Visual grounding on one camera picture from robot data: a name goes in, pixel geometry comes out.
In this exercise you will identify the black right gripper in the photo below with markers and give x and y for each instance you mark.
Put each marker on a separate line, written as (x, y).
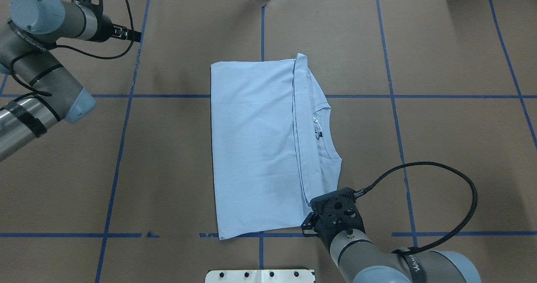
(309, 224)

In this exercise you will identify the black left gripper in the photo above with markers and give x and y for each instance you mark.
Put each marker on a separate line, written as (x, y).
(105, 25)

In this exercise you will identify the light blue t-shirt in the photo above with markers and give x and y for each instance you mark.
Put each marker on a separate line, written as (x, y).
(272, 148)

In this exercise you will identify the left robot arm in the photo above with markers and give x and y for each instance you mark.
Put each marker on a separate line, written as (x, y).
(53, 93)

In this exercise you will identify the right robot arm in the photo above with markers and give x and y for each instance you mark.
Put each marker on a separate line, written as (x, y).
(359, 260)

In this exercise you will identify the brown paper table cover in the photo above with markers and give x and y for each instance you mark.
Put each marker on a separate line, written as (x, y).
(126, 194)

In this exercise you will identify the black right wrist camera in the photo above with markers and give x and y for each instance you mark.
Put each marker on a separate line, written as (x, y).
(338, 209)

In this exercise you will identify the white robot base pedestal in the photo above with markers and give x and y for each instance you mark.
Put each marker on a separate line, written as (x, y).
(261, 276)

